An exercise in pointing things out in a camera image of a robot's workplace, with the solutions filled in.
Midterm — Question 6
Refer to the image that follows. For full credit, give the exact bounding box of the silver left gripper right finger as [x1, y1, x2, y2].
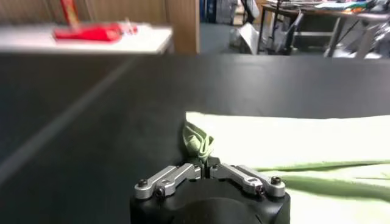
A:
[208, 156, 287, 198]

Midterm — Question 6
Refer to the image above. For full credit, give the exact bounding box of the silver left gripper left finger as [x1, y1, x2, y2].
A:
[133, 164, 202, 200]

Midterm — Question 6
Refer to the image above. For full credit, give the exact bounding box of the light green t-shirt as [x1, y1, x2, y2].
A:
[182, 111, 390, 224]

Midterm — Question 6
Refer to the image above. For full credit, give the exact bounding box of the white reflector board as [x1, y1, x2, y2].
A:
[229, 22, 260, 55]

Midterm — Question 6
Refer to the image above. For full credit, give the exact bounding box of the white side table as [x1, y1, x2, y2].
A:
[0, 23, 174, 55]

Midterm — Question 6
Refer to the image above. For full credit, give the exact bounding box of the red folded shirt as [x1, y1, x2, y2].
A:
[53, 23, 138, 43]

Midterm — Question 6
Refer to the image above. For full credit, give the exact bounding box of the white standing desk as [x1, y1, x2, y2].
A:
[257, 0, 390, 56]

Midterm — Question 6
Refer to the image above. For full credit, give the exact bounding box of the red chips can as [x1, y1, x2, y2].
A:
[59, 0, 81, 30]

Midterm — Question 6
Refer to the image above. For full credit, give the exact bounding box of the colourful cloth pile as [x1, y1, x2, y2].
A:
[315, 1, 371, 11]

